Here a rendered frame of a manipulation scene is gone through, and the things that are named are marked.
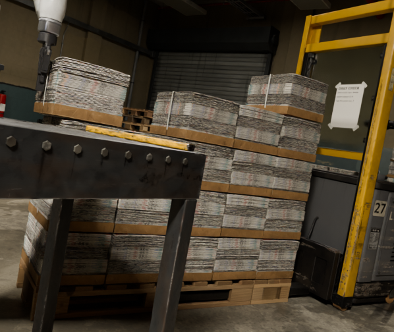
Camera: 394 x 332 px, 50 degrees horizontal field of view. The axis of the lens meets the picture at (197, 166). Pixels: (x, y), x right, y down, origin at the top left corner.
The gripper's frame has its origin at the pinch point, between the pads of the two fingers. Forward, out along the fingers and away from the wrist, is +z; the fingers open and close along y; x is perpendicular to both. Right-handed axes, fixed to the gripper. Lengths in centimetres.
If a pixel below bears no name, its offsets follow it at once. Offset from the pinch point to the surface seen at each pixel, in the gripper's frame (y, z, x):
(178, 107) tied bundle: -8, -2, -63
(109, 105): -19.5, 4.2, -24.2
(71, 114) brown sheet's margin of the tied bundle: -20.3, 10.8, -9.4
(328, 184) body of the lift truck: 2, 24, -191
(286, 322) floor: -41, 95, -129
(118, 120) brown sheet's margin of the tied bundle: -20.1, 9.8, -29.0
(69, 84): -19.2, -0.4, -7.1
